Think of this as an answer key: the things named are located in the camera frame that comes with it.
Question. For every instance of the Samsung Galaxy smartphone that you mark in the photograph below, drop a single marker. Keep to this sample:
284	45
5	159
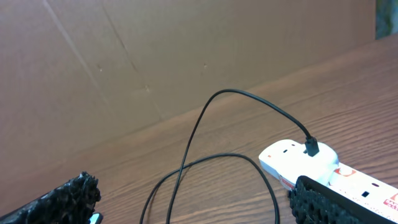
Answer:
96	218

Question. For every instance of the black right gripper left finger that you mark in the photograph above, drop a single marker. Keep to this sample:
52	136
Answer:
71	203

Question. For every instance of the white charger adapter plug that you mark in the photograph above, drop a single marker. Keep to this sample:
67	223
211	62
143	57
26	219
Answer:
287	160

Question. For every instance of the white power strip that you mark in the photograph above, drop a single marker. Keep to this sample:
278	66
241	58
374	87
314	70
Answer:
363	189

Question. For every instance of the colourful painted backdrop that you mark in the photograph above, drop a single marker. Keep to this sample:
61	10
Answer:
386	18

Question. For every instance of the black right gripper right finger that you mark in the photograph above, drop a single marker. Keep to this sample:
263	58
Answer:
313	203

